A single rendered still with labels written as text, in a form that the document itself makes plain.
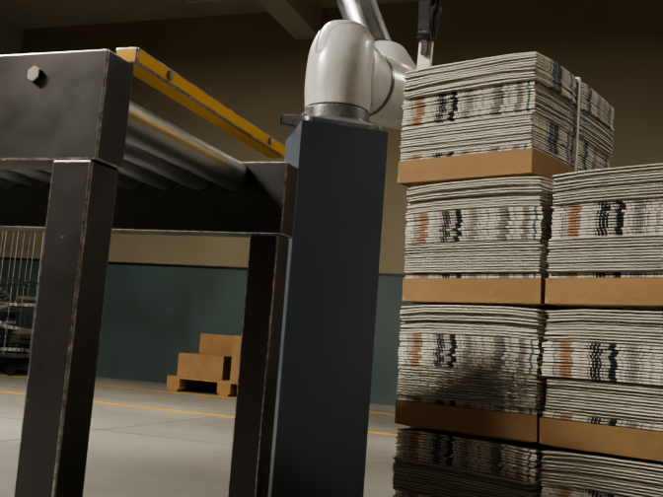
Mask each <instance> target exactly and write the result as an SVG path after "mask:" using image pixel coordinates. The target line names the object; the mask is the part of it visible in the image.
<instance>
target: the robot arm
mask: <svg viewBox="0 0 663 497"><path fill-rule="evenodd" d="M336 3H337V6H338V8H339V11H340V13H341V16H342V20H335V21H331V22H328V23H327V24H325V26H324V27H323V28H322V29H321V30H319V32H318V33H317V35H316V37H315V39H314V41H313V44H312V46H311V49H310V53H309V57H308V63H307V70H306V80H305V110H304V112H303V113H302V114H282V115H281V116H282V118H280V124H281V126H284V127H287V128H290V129H295V128H296V127H297V126H298V124H299V123H300V122H301V121H302V120H310V121H316V122H323V123H331V124H338V125H345V126H352V127H359V128H366V129H373V130H380V131H382V126H383V127H386V128H390V129H403V127H405V126H402V122H403V117H404V109H403V106H404V101H407V100H405V92H404V89H406V88H405V81H406V80H405V72H408V71H412V70H417V69H422V68H426V67H431V64H432V54H433V44H434V43H437V41H436V39H437V33H438V27H439V21H440V15H441V12H442V6H440V3H441V0H419V7H418V32H417V33H418V35H419V36H417V37H416V40H419V48H418V57H417V67H416V65H415V64H414V62H413V61H412V59H411V58H410V56H409V55H408V53H407V51H406V50H405V48H404V47H403V46H402V45H400V44H398V43H396V42H393V41H391V38H390V36H389V33H388V31H387V28H386V25H385V23H384V20H383V17H382V15H381V12H380V10H379V7H378V4H377V2H376V0H336ZM369 121H370V122H372V123H375V124H371V123H369ZM376 124H377V125H376Z"/></svg>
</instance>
